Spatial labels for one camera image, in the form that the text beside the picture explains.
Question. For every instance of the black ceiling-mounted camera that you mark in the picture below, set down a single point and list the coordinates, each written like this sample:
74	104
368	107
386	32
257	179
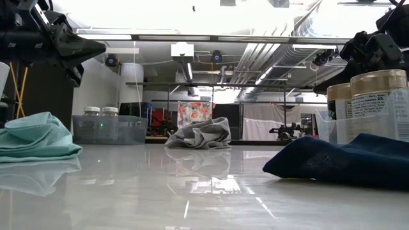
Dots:
324	57
112	60
216	57

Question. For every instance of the clear plastic bin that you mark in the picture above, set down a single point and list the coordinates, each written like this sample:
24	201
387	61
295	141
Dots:
326	127

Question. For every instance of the teal cloth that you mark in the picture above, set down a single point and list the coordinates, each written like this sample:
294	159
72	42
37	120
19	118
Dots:
35	137

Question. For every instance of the blue storage container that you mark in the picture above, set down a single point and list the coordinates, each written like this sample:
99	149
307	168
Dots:
147	110

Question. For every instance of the white curtain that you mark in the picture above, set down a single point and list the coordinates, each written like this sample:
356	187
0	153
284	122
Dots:
259	121

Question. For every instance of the white cylinder tank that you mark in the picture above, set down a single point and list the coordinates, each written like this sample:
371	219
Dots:
131	83

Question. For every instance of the white translucent plastic bin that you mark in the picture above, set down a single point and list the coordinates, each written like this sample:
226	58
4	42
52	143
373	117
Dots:
3	80

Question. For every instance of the yellow tripod stand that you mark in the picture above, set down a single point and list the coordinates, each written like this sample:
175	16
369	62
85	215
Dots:
15	83

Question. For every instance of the black shelf frame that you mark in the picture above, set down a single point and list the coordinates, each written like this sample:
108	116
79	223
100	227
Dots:
191	84

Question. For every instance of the floral picture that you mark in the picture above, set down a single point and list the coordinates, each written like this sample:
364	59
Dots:
195	113

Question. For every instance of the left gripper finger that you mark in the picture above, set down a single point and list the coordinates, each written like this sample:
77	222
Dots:
80	49
76	76

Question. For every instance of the black screen panel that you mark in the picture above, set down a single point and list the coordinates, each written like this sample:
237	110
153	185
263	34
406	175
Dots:
227	116

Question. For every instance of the tan-lid spice jar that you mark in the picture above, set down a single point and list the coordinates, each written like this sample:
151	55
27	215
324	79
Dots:
338	102
377	96

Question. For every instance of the navy blue cloth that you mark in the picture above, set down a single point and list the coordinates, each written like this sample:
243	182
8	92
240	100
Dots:
335	159

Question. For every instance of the silver ceiling duct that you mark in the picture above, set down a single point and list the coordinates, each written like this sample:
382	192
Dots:
255	60

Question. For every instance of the red storage item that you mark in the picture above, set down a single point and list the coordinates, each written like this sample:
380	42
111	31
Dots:
159	118

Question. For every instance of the black floor device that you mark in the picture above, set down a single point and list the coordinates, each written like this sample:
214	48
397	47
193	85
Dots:
284	131

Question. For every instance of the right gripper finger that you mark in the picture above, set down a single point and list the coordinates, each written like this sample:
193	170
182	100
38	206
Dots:
335	81

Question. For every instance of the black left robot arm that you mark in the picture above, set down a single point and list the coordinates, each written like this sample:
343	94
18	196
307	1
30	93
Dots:
4	12

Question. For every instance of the white ceiling box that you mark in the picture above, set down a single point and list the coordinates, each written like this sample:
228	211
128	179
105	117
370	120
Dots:
182	49

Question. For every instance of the grey cloth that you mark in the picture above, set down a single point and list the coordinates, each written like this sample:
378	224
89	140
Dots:
201	134

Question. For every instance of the white-lid spice jar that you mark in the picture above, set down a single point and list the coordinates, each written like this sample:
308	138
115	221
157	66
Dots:
110	110
91	110

